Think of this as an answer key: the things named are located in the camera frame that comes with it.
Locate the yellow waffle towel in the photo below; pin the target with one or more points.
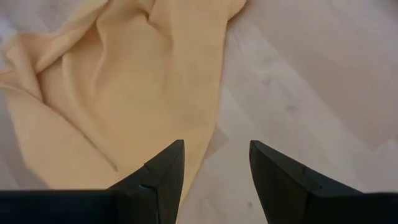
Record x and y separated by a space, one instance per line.
124 93

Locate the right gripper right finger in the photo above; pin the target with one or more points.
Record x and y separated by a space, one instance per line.
295 199

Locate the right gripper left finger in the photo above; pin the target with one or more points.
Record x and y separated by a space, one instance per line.
140 202

